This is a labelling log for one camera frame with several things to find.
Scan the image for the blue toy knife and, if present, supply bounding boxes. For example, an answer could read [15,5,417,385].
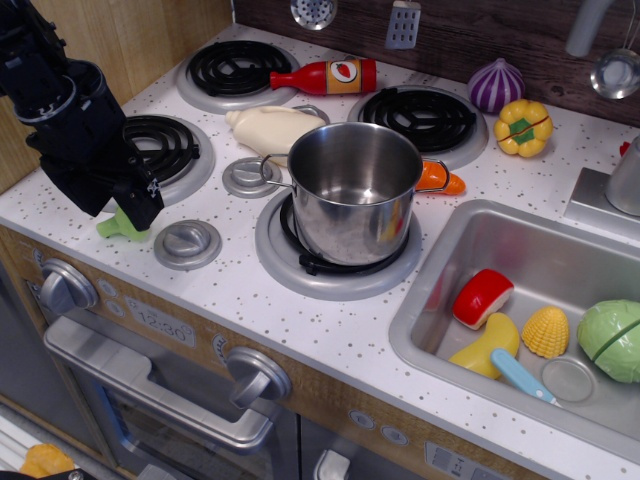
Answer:
[490,348,560,406]

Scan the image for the back right black burner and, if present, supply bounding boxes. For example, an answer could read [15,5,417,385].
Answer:
[348,85,489,170]

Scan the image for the purple toy onion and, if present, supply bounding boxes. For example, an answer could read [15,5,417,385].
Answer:
[467,58,525,113]

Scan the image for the orange toy carrot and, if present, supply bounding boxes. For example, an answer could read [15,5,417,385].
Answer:
[416,161,466,195]

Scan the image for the left silver oven knob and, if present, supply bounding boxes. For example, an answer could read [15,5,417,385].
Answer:
[40,259,99,314]

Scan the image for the black burner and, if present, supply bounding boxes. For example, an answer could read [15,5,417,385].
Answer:
[255,193,422,301]
[124,115,216,207]
[176,40,299,115]
[348,85,489,170]

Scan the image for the front left black burner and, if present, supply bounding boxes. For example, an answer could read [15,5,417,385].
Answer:
[124,115,216,207]

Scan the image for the hanging silver skimmer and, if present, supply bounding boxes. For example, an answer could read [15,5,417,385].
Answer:
[290,0,338,31]

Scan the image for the green toy cabbage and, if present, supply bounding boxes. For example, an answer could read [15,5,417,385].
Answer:
[577,300,639,383]

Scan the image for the grey stovetop knob middle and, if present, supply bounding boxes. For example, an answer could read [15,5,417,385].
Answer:
[222,157,282,199]

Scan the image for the grey stovetop knob front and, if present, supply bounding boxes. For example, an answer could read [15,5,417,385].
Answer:
[154,220,222,271]

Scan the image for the grey stovetop knob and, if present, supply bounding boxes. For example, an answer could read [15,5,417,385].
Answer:
[222,157,282,199]
[154,220,222,271]

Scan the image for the silver oven door handle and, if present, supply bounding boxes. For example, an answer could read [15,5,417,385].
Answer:
[44,317,273,454]

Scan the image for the red toy cheese wedge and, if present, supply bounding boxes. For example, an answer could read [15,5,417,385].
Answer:
[452,269,514,330]

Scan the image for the silver oven knob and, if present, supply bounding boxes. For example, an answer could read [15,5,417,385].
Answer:
[40,259,99,314]
[226,346,292,409]

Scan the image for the right silver oven knob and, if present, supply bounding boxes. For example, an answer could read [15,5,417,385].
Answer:
[226,346,292,409]

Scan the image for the orange object on floor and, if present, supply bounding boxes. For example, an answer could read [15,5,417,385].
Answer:
[19,444,75,479]

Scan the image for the stainless steel pot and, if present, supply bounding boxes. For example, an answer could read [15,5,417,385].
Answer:
[284,122,429,266]

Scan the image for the red toy ketchup bottle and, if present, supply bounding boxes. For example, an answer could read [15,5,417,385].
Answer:
[270,59,377,95]

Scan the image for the back left black burner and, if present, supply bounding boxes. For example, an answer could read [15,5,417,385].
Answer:
[176,40,299,115]

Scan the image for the yellow toy bell pepper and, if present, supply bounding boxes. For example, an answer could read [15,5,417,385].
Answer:
[493,99,553,158]

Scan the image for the yellow toy banana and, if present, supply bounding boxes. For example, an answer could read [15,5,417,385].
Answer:
[448,313,520,380]

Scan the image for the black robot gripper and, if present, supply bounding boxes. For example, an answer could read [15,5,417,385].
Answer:
[14,58,164,231]

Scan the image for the silver sink basin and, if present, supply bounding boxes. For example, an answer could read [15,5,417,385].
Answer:
[389,200,639,462]

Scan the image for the yellow toy corn piece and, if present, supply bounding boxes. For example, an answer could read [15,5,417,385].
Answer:
[521,306,570,359]

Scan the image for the grey toy faucet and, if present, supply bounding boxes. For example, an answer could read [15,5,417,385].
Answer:
[565,0,613,58]

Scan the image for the hanging grey spatula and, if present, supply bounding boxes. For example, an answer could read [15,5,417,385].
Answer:
[385,1,422,50]

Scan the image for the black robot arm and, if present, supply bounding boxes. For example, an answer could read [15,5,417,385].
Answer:
[1,1,164,231]

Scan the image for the hanging silver ladle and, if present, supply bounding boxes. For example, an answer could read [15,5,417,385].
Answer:
[590,1,639,100]

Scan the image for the front right black burner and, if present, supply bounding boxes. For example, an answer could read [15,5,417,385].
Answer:
[255,193,422,301]

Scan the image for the green toy broccoli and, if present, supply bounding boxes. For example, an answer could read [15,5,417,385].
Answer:
[96,207,150,242]

